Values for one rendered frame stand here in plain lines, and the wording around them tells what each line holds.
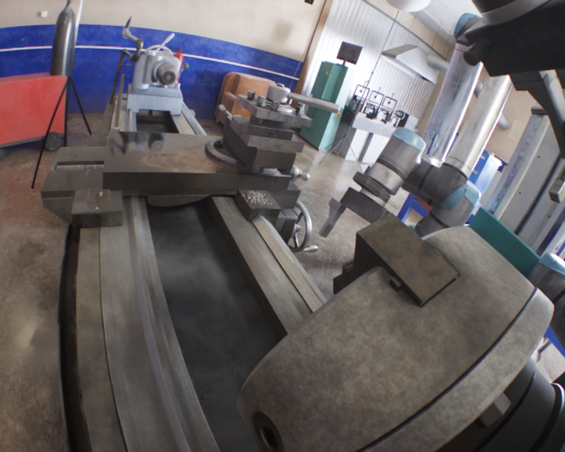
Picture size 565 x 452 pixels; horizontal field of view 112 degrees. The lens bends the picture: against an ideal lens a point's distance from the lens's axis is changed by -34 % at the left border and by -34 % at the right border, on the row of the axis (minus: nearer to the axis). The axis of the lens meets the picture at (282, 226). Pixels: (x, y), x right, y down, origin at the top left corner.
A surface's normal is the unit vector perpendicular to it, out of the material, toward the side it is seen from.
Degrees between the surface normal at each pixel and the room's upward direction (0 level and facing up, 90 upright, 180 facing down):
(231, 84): 90
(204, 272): 11
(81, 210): 0
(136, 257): 48
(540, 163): 90
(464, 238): 6
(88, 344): 0
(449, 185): 63
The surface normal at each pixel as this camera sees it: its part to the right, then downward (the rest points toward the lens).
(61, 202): 0.45, 0.59
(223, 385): 0.19, -0.88
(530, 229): -0.88, -0.01
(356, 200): -0.65, -0.27
